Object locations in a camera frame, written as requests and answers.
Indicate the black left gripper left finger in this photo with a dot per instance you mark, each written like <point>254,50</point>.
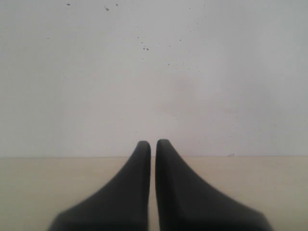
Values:
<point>120,205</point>

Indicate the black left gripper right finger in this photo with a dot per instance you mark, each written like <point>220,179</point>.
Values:
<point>188,203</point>

